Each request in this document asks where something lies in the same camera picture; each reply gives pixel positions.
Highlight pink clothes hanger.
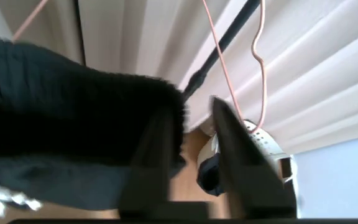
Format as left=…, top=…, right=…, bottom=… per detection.
left=10, top=0, right=50, bottom=42
left=201, top=0, right=267, bottom=135

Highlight black clothes rack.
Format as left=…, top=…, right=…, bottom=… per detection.
left=181, top=0, right=261, bottom=102

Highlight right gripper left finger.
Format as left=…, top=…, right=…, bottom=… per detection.
left=118, top=105, right=211, bottom=219

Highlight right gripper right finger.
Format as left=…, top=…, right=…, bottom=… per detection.
left=210, top=95, right=298, bottom=219

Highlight white laundry basket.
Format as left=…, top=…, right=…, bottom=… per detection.
left=196, top=119, right=301, bottom=216

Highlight black shorts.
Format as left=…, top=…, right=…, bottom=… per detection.
left=0, top=35, right=188, bottom=217

